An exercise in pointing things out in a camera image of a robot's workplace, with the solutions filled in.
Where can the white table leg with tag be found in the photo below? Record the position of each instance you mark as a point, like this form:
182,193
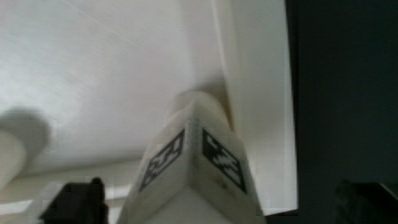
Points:
194,185

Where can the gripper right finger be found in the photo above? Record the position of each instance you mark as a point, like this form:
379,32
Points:
367,203

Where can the white square tabletop part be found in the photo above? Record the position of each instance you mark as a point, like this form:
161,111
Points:
100,58

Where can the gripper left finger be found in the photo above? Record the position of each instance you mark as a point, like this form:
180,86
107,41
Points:
79,206

